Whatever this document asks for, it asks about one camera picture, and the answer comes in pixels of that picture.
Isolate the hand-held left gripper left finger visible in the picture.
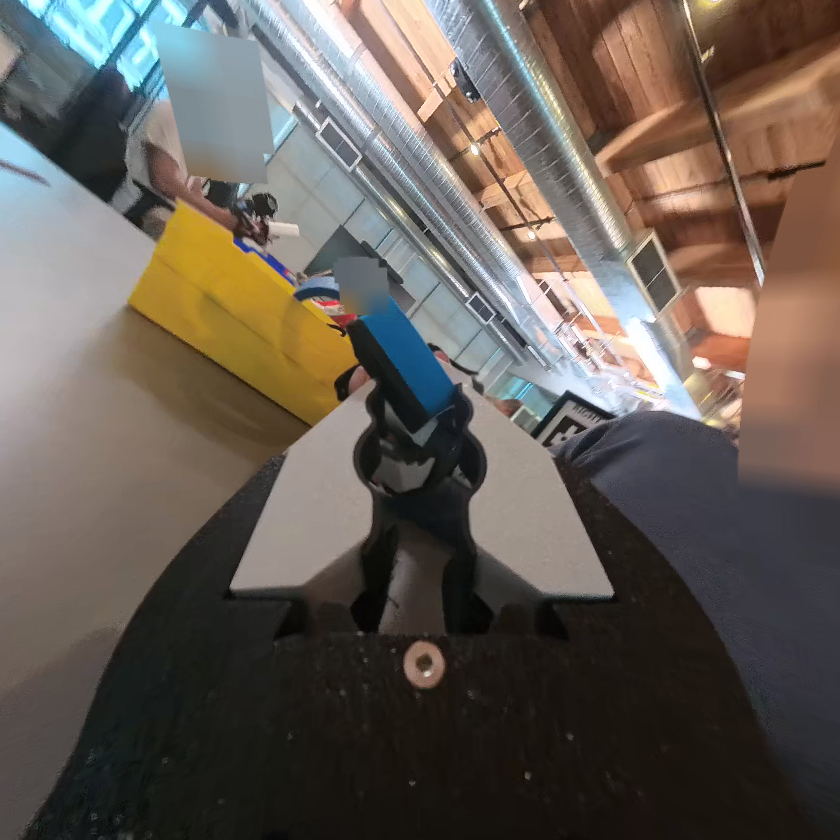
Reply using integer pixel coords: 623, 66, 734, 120
228, 384, 385, 598

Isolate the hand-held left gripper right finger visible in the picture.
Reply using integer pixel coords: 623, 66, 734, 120
453, 384, 616, 601

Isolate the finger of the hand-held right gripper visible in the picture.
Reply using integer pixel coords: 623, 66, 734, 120
377, 451, 437, 497

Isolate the yellow plastic bin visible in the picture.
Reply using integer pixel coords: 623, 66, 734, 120
126, 199, 361, 427

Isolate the black white marker sign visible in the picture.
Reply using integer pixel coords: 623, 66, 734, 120
529, 390, 619, 452

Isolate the blue plastic bin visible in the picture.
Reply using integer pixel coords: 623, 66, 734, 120
233, 236, 294, 278

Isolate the black office chair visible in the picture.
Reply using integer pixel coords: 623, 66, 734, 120
49, 62, 135, 207

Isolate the silver air duct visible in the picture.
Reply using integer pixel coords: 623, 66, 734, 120
420, 0, 703, 421
236, 0, 578, 368

